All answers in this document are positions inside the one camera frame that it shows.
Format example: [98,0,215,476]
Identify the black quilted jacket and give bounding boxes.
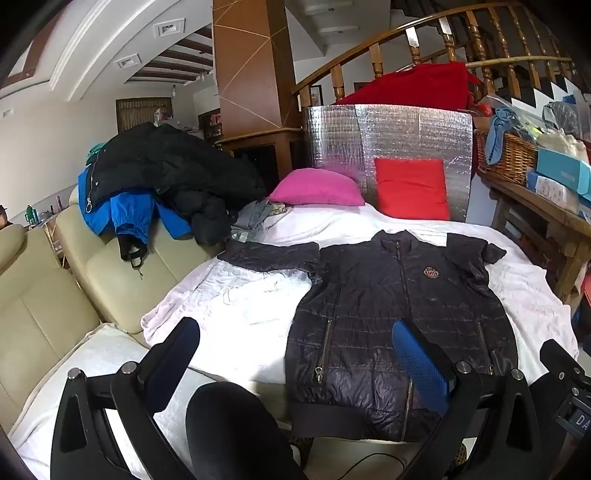
[217,229,519,441]

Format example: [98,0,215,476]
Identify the cream leather sofa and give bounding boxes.
[1,194,219,430]

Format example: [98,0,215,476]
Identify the black knee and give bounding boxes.
[185,382,305,480]

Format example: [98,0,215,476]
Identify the wooden side table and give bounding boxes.
[480,175,590,304]

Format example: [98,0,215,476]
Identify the white tissue pack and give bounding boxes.
[526,170,579,215]

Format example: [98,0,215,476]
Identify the white embossed bed blanket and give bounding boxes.
[9,206,579,479]

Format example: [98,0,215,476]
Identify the red cushion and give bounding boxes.
[375,158,451,221]

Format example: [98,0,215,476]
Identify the teal cardboard box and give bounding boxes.
[536,148,591,200]

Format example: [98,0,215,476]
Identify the blue jacket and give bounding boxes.
[77,167,192,271]

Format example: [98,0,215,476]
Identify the wicker basket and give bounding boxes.
[474,130,538,186]

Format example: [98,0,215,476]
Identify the pink pillow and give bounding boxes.
[269,168,366,206]

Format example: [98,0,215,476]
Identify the grey folded garment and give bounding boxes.
[230,199,290,243]

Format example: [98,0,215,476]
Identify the blue cloth in basket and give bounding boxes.
[485,108,521,166]

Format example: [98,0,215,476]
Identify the silver foil insulation board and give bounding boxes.
[303,104,473,222]

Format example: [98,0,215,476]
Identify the black coat pile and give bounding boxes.
[85,123,266,247]

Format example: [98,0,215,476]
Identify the red cloth on railing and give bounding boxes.
[335,62,481,111]

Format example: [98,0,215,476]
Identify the wooden stair railing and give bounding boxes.
[293,1,577,106]

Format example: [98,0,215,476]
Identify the brown wooden pillar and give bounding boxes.
[212,0,301,138]

